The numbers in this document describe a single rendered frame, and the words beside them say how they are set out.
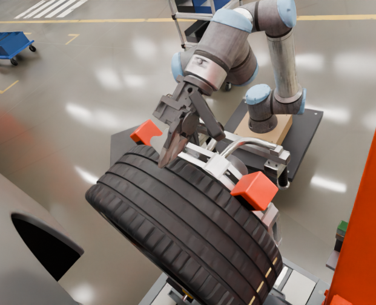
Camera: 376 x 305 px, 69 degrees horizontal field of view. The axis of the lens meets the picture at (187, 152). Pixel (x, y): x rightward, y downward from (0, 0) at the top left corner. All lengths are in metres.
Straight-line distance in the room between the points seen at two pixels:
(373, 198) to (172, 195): 0.42
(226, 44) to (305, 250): 1.44
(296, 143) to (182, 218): 1.33
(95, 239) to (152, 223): 1.62
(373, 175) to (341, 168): 1.75
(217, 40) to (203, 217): 0.40
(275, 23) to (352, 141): 1.30
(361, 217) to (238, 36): 0.41
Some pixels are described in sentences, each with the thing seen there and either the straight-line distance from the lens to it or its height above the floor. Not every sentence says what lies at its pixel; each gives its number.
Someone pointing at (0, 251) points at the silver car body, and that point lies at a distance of 0.47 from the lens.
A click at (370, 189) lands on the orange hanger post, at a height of 1.35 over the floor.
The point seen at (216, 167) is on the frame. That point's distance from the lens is 0.76.
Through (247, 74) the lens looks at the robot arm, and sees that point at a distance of 0.75.
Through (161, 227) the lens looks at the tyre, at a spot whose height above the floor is 1.15.
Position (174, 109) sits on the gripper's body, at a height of 1.34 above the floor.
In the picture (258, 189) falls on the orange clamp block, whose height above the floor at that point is 1.11.
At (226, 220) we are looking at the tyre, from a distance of 0.70.
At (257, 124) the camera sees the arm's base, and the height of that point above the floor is 0.45.
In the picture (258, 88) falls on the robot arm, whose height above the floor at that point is 0.65.
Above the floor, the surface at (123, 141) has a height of 0.34.
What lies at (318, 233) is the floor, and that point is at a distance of 1.89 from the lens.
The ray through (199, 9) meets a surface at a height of 0.79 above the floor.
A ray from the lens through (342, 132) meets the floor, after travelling 2.38.
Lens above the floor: 1.71
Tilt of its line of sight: 45 degrees down
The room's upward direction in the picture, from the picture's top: 24 degrees counter-clockwise
